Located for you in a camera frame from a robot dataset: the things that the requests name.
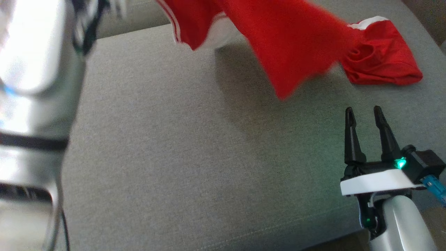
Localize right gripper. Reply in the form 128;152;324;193
340;105;414;239

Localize red mesh shorts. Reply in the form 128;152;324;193
339;16;424;86

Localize large grey sofa seat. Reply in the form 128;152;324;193
59;0;446;251

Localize right camera cable blue plug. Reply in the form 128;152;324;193
421;174;446;207

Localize red white-trimmed jersey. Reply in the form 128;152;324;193
155;0;356;101

